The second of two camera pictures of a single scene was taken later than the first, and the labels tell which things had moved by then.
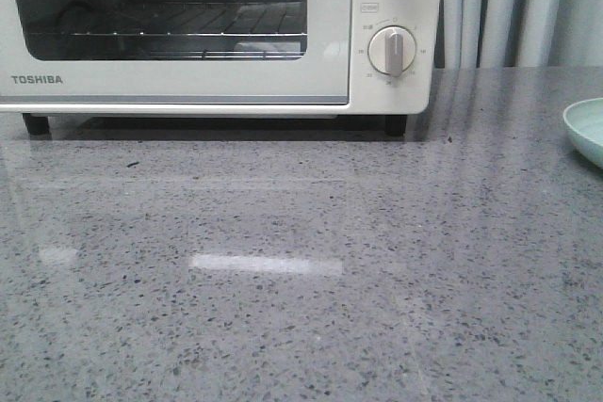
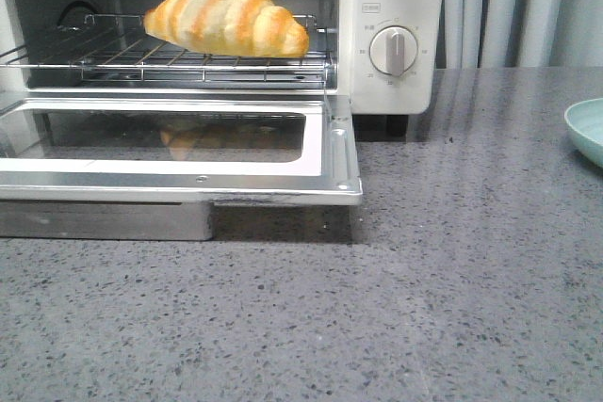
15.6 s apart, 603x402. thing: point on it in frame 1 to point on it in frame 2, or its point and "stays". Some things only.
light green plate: x=584 y=120 stays
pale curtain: x=520 y=8 stays
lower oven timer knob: x=392 y=50 stays
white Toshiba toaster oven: x=220 y=34 stays
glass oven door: x=176 y=26 to x=177 y=168
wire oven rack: x=180 y=18 to x=119 y=48
